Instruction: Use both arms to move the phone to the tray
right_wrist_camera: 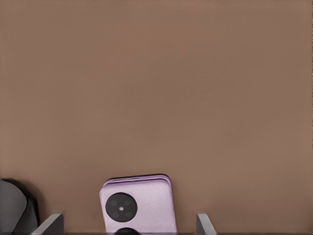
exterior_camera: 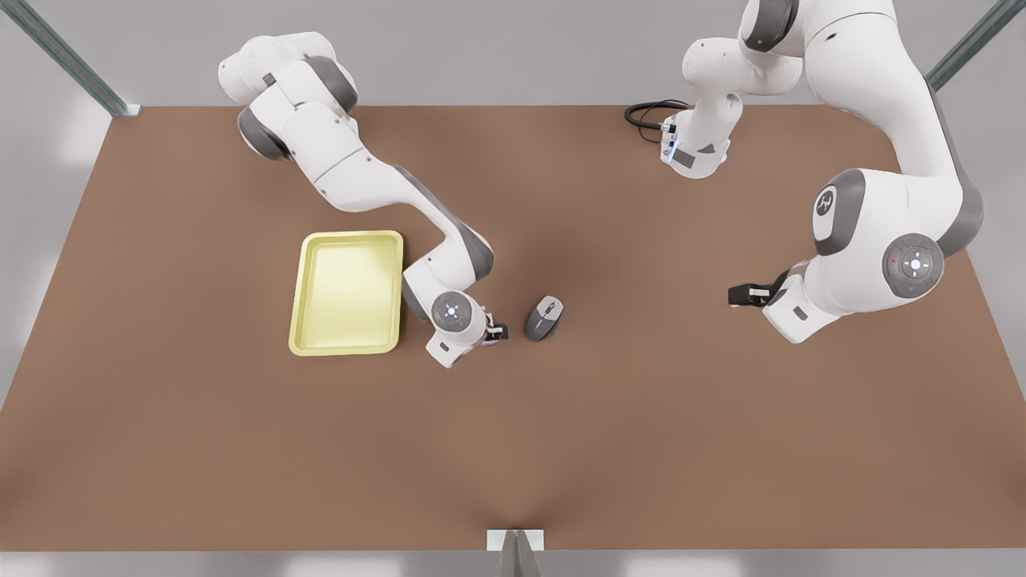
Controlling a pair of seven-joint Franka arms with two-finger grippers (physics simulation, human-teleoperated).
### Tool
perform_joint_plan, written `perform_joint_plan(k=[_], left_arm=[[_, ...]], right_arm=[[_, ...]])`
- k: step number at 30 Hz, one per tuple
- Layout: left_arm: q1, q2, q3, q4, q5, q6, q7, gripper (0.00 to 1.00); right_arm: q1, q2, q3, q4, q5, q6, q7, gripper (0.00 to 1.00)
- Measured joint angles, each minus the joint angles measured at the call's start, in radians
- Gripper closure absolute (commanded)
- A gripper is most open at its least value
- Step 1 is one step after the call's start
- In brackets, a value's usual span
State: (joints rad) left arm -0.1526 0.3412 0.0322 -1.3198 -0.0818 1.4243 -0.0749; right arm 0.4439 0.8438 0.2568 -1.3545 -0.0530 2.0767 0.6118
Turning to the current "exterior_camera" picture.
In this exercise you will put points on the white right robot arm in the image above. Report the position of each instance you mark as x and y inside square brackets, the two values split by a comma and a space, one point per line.
[345, 164]

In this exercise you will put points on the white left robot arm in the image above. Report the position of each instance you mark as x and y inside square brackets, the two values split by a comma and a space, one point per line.
[882, 200]

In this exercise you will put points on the grey computer mouse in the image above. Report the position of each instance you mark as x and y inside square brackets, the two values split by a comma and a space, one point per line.
[544, 318]

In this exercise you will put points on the yellow rectangular tray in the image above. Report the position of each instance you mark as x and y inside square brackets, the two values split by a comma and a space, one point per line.
[348, 293]

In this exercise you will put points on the silver frame post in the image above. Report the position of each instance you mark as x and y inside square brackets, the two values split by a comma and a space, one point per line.
[515, 553]
[971, 42]
[68, 58]

